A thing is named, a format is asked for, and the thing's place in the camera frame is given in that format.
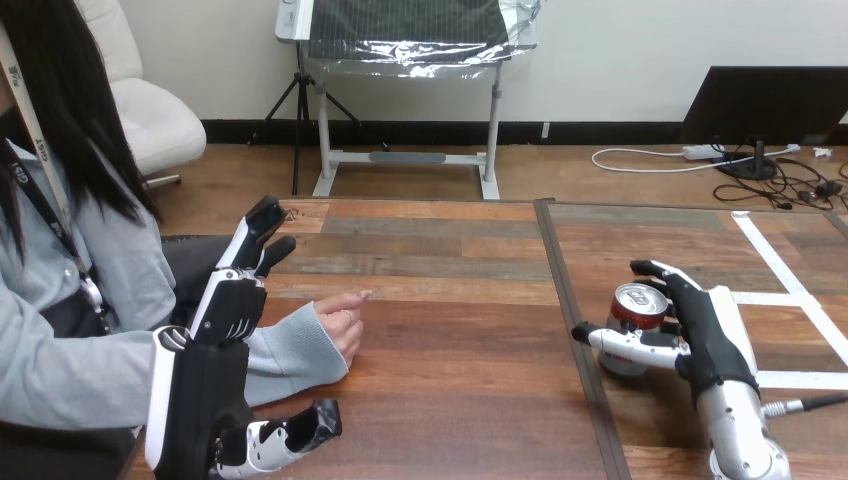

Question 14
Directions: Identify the foil sheet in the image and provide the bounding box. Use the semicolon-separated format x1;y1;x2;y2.
305;0;546;81

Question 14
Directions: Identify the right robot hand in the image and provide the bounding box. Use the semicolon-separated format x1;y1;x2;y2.
571;259;762;405

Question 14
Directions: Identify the person's body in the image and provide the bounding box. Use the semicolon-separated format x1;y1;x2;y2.
0;0;228;480

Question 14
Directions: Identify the person's forearm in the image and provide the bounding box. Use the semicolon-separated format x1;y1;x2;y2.
0;291;351;433

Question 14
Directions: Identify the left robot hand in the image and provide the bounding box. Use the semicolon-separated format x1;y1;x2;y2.
144;194;344;480

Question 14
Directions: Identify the white cushioned chair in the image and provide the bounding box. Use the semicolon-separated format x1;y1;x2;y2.
74;0;208;191

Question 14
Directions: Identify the black cable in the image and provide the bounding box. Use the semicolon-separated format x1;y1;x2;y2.
761;393;848;419

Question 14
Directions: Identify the tangle of cables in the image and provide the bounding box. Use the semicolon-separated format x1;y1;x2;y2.
711;135;848;213

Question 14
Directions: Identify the person's hand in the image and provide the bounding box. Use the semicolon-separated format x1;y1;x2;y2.
312;289;374;370

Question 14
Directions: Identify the white power strip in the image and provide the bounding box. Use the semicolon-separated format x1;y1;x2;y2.
681;143;725;162

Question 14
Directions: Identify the dark screen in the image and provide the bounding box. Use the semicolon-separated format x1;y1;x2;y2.
680;65;848;182

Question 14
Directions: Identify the white desk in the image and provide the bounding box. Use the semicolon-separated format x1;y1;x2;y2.
274;0;541;202

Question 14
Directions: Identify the black tripod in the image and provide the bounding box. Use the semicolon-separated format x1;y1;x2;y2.
247;42;392;197

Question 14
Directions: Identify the red and white drink can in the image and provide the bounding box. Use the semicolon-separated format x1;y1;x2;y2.
598;282;671;380

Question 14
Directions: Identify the white power cord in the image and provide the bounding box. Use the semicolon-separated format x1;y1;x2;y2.
590;142;803;176

